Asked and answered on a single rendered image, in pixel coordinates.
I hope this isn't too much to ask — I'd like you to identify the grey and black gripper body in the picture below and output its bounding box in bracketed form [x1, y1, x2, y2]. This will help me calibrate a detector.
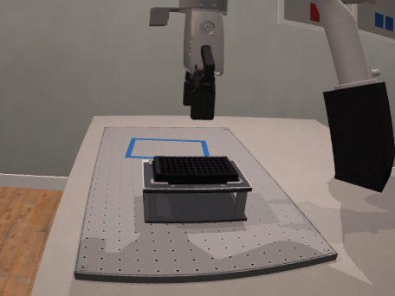
[178, 8, 227, 76]

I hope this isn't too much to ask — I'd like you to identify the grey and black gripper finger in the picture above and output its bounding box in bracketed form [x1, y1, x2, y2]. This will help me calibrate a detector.
[191, 45, 216, 120]
[183, 71, 194, 106]

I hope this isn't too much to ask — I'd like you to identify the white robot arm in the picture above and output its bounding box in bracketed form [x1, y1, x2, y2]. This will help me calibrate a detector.
[149, 0, 380, 90]

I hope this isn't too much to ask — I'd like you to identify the blue tape outline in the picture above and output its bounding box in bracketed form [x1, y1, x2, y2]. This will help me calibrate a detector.
[125, 138, 210, 159]

